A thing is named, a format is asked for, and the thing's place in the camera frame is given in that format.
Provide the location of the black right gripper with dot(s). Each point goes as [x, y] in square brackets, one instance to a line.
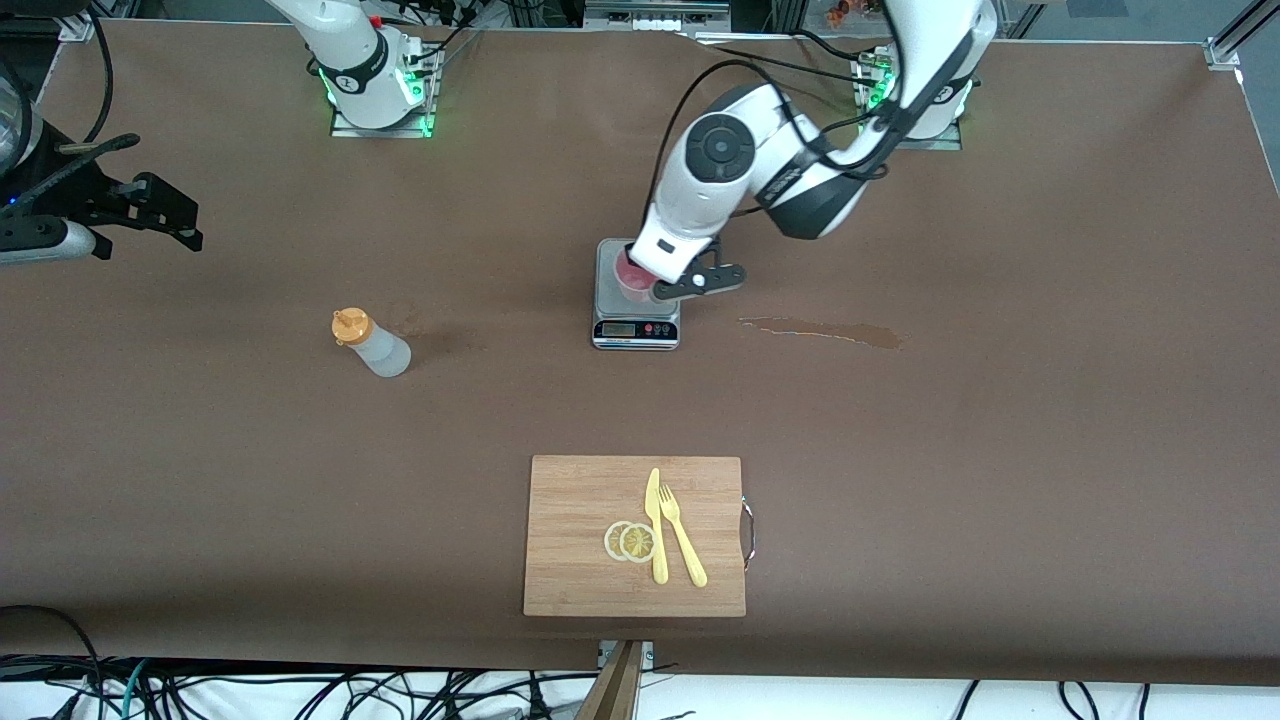
[88, 192]

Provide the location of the translucent squeeze bottle orange cap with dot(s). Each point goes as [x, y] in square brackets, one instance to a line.
[385, 352]

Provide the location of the pink plastic cup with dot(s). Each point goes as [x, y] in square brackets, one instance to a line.
[630, 282]

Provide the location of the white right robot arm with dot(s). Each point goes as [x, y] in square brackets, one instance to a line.
[350, 60]

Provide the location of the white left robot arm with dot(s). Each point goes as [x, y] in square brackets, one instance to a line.
[700, 190]

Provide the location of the silver digital kitchen scale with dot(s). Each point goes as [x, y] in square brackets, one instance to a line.
[636, 328]

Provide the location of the white power strip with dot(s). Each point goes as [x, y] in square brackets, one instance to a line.
[655, 22]

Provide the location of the wooden cutting board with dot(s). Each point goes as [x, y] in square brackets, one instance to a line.
[570, 560]

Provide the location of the lemon slice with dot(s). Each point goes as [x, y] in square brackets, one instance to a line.
[611, 541]
[638, 543]

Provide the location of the yellow plastic knife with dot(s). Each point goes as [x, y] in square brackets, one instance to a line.
[656, 520]

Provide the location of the yellow plastic fork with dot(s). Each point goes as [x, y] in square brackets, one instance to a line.
[685, 550]

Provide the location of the wooden beam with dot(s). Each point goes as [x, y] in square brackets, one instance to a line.
[615, 690]

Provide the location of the small metal bracket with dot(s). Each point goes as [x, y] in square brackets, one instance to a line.
[648, 655]

